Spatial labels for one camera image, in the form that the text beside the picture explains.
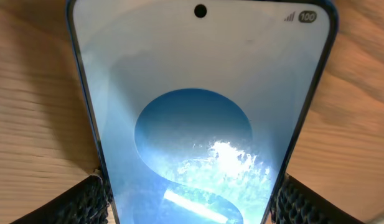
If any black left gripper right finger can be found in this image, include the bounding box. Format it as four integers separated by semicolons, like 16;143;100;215
270;174;363;224

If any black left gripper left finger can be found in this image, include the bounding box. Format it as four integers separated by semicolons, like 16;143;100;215
12;169;113;224

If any blue Galaxy smartphone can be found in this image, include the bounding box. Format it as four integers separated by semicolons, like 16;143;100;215
66;0;339;224

